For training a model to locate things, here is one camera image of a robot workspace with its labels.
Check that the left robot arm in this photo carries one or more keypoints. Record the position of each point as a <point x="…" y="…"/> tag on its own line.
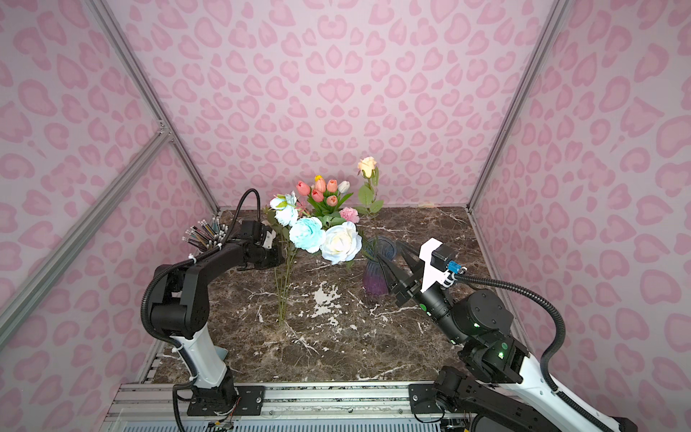
<point x="175" y="307"/>

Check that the purple glass vase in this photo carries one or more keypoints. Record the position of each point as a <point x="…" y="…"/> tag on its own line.
<point x="374" y="280"/>

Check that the pink tulip bunch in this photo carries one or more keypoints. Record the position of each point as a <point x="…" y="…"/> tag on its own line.
<point x="323" y="198"/>

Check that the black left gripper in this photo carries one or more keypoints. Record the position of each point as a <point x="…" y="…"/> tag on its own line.
<point x="272" y="254"/>

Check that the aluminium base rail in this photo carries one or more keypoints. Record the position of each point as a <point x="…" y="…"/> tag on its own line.
<point x="349" y="406"/>

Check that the small teal white flower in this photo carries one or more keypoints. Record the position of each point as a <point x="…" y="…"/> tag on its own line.
<point x="285" y="208"/>

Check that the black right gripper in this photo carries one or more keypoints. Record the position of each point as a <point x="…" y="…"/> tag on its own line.
<point x="408" y="281"/>

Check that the peach rose stem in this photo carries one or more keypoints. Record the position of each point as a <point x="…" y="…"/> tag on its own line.
<point x="368" y="202"/>

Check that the pink pen cup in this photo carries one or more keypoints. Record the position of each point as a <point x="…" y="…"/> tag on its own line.
<point x="206" y="236"/>

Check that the teal carnation flower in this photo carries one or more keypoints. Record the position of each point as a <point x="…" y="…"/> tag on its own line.
<point x="307" y="234"/>

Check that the white cream rose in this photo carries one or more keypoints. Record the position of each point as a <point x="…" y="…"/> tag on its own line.
<point x="342" y="243"/>

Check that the large pink peony stem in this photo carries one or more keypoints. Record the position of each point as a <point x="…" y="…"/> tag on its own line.
<point x="283" y="276"/>

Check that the pink carnation flower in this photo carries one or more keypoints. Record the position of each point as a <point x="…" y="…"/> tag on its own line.
<point x="350" y="214"/>

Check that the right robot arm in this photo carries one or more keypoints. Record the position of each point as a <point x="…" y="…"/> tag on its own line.
<point x="504" y="383"/>

